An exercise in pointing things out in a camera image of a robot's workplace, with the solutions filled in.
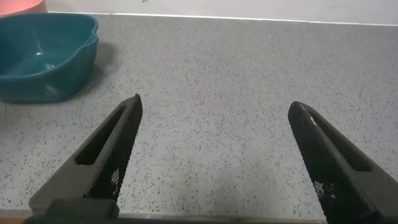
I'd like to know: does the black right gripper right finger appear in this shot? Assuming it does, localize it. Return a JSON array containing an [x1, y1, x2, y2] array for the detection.
[[287, 100, 398, 224]]

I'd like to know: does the teal square basin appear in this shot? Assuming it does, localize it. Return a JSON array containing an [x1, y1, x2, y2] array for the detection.
[[0, 12, 100, 104]]

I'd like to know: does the pink bowl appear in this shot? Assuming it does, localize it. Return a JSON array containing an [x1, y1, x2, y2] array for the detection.
[[0, 0, 48, 17]]

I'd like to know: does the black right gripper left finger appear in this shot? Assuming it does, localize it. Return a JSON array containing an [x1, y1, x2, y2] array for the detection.
[[28, 93, 144, 215]]

